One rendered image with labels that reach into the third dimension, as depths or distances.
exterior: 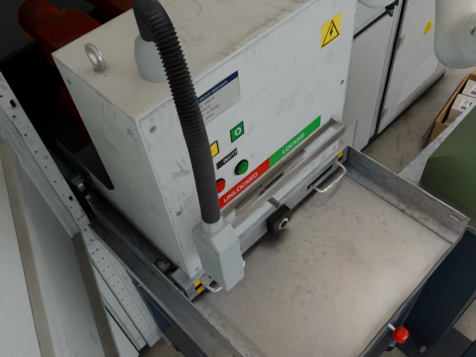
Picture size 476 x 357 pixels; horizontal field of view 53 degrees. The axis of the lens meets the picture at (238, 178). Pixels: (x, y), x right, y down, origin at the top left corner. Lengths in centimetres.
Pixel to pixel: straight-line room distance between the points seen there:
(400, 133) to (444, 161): 127
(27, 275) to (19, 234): 8
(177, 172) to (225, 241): 14
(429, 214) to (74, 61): 85
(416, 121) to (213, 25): 197
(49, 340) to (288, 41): 57
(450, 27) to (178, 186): 86
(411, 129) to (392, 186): 139
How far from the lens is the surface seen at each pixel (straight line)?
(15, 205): 83
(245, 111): 81
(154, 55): 67
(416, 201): 122
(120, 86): 71
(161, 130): 69
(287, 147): 99
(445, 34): 137
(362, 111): 212
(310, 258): 112
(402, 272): 113
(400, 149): 249
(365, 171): 126
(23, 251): 77
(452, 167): 132
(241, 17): 80
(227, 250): 79
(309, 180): 115
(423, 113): 270
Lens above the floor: 183
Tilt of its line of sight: 52 degrees down
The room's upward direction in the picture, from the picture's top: 7 degrees counter-clockwise
